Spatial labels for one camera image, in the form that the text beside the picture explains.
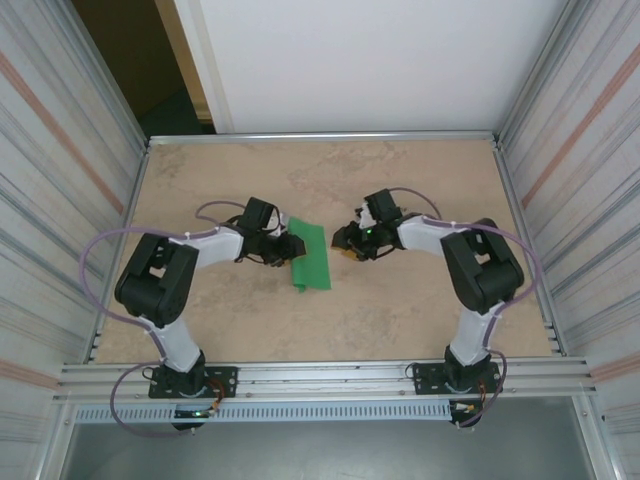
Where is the green cloth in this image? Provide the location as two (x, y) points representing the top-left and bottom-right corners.
(287, 215), (334, 296)

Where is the grey metal lower panel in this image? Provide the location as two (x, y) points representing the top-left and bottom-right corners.
(42, 399), (621, 480)

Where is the striped metal side panel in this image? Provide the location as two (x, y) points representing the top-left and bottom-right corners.
(497, 0), (640, 480)
(0, 0), (151, 480)

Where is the aluminium table end rail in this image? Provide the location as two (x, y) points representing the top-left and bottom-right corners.
(147, 130), (501, 147)

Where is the aluminium side rail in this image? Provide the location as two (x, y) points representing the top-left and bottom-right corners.
(491, 139), (565, 359)
(89, 142), (152, 364)

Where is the long aluminium mounting rail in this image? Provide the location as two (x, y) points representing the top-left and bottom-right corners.
(57, 360), (600, 404)

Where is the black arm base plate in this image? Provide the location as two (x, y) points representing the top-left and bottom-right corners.
(412, 362), (502, 396)
(148, 366), (239, 400)

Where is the white door frame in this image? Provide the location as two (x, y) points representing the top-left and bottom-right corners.
(154, 0), (236, 135)

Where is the red and yellow wire bundle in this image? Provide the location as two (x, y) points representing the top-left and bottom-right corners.
(449, 380), (494, 417)
(205, 378), (227, 417)

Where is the slotted grey cable duct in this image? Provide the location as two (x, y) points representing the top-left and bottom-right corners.
(73, 403), (451, 422)

